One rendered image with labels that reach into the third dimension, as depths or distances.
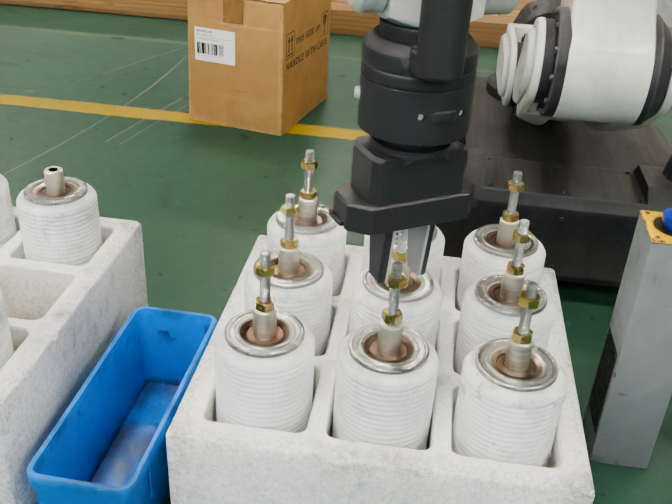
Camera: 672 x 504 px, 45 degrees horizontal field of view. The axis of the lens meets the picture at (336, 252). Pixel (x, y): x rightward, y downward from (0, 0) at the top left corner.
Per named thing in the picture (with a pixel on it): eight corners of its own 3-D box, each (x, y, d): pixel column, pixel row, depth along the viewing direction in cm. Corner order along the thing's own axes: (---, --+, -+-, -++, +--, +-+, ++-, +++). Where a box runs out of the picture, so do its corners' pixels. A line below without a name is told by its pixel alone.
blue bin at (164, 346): (143, 377, 108) (136, 303, 102) (222, 389, 107) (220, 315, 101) (37, 560, 83) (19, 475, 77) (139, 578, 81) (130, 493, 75)
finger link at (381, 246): (373, 268, 72) (379, 206, 68) (390, 286, 69) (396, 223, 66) (357, 271, 71) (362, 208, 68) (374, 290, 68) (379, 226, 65)
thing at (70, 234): (54, 289, 113) (37, 171, 104) (120, 297, 112) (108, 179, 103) (22, 328, 105) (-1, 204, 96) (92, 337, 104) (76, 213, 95)
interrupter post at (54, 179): (51, 188, 101) (48, 164, 99) (69, 190, 101) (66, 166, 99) (42, 196, 99) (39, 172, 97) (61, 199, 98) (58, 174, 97)
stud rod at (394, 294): (383, 330, 75) (390, 261, 71) (393, 329, 75) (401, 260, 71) (386, 337, 74) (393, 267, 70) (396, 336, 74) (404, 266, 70)
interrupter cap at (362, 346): (399, 388, 71) (399, 382, 70) (331, 353, 75) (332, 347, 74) (443, 349, 76) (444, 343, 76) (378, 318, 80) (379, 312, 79)
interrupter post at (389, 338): (391, 363, 74) (394, 333, 72) (370, 352, 75) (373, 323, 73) (406, 351, 75) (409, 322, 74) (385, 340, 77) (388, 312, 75)
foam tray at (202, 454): (258, 342, 116) (258, 233, 107) (530, 376, 113) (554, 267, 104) (174, 564, 83) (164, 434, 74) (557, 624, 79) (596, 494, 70)
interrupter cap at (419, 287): (443, 301, 83) (444, 295, 83) (373, 308, 81) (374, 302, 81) (419, 264, 89) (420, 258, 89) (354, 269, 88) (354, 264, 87)
